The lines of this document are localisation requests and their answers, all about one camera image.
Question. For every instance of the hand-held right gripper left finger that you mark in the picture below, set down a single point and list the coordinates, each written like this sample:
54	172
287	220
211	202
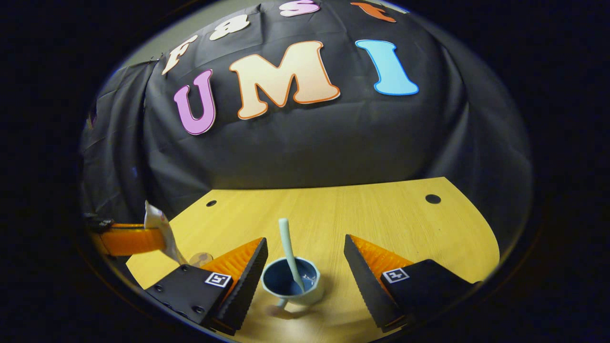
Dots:
248	286

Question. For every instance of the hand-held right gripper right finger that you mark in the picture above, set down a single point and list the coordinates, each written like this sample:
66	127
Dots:
367	283

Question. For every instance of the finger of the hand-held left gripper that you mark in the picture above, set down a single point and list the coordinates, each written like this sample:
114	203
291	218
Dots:
100	221
133	240

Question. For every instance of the white toothpaste tube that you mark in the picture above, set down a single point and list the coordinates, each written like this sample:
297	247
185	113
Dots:
159	224

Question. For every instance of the round wooden coaster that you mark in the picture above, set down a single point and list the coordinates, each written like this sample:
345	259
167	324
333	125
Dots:
200	259

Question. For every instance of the pale green toothbrush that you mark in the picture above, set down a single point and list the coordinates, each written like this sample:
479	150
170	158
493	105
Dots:
287	243

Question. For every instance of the wooden desktop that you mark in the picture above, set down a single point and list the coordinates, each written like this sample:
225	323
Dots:
381	209

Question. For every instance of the black backdrop cloth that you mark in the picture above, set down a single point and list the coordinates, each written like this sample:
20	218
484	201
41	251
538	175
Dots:
333	143

